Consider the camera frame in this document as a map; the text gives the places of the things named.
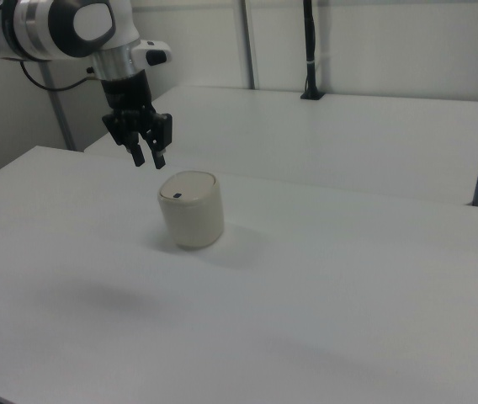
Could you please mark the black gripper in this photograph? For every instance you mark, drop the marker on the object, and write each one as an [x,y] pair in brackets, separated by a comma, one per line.
[127,94]

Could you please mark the beige trash bin lid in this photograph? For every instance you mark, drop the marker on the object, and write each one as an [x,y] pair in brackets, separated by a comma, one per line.
[188,187]

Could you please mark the beige round trash bin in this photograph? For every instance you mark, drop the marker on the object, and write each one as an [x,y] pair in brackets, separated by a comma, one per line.
[192,223]

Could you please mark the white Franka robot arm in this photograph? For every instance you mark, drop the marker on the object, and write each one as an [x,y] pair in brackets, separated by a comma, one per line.
[54,29]

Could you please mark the white side table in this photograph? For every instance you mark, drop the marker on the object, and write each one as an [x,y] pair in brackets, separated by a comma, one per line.
[327,139]

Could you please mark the black pole with clamp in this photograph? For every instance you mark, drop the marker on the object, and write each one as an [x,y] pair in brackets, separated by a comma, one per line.
[311,46]

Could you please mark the grey metal frame post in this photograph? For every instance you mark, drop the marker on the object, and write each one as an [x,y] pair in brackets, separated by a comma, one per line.
[60,113]

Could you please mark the white wall panel profile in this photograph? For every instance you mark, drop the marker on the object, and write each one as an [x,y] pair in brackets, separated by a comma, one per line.
[251,42]

